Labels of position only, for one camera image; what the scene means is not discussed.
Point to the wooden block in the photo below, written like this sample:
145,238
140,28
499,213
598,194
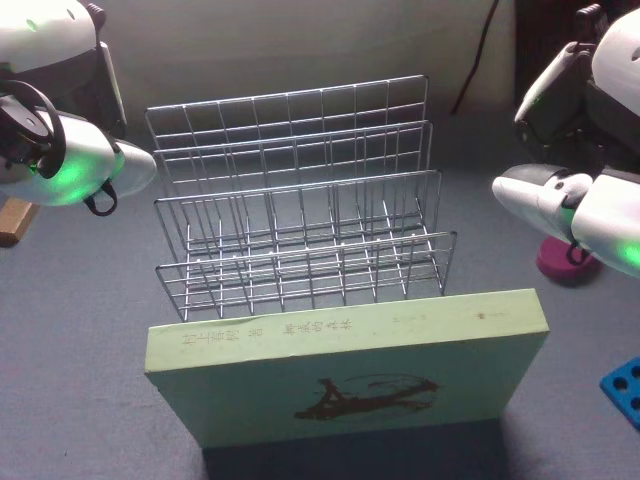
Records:
15,222

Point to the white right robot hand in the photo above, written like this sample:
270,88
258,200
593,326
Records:
600,215

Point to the pale green book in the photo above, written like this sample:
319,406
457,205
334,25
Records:
250,390

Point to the grey table cloth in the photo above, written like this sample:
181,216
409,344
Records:
75,350

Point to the blue block with round holes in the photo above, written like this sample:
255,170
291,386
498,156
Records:
625,402

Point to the magenta round disc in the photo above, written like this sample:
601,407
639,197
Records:
552,262

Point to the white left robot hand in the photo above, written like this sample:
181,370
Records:
75,165

